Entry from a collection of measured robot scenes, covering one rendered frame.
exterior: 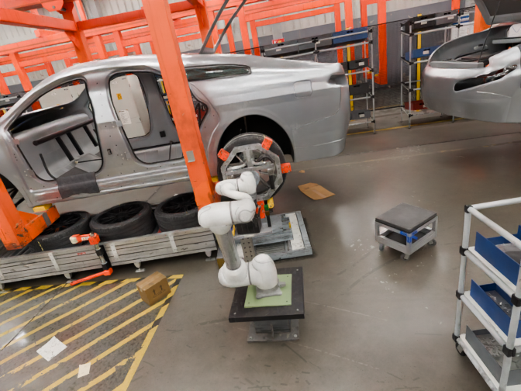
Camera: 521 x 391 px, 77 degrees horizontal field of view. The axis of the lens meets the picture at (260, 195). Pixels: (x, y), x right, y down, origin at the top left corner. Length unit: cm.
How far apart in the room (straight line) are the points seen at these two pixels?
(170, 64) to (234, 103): 78
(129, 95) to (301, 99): 503
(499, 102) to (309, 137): 200
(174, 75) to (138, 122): 501
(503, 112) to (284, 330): 316
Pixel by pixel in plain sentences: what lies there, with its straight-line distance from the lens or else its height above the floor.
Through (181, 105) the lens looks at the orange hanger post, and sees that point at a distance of 284.
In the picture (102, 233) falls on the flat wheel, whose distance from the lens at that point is 375.
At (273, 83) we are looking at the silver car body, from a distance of 329.
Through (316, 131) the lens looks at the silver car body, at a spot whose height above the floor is 104.
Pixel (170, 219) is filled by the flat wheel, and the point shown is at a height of 47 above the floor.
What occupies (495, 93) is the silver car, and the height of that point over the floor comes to 107.
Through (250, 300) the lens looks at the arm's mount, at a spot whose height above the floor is 31.
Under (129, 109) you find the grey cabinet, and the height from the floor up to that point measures 123.
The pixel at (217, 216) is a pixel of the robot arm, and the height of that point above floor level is 107.
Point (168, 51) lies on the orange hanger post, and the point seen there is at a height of 197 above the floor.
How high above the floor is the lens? 184
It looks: 23 degrees down
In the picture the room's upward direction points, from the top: 11 degrees counter-clockwise
